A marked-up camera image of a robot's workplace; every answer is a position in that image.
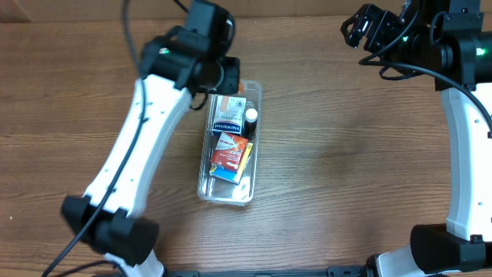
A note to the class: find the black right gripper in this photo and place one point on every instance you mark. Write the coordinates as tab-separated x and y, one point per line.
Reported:
373	33

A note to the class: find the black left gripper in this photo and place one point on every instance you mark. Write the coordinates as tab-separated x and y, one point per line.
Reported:
232	75

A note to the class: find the orange tube white cap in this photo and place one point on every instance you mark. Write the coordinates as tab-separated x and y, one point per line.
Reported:
241	88

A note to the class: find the white blue Hansaplast box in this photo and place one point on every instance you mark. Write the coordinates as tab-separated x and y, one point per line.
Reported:
228	115

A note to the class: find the dark bottle white cap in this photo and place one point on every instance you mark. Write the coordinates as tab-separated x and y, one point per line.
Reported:
250	123

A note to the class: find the red orange small box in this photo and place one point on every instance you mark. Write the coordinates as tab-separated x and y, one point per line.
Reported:
228	151

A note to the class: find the blue yellow VapoDrops box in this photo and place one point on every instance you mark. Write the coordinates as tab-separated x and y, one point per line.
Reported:
234	177

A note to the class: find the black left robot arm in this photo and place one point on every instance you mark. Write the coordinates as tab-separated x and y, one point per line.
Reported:
188	60

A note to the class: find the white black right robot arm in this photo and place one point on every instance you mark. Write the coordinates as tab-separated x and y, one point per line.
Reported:
446	41

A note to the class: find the clear plastic container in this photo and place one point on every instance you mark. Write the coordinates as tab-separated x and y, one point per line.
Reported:
218	190

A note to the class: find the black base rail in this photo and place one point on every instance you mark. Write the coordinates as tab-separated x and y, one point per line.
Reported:
332	271

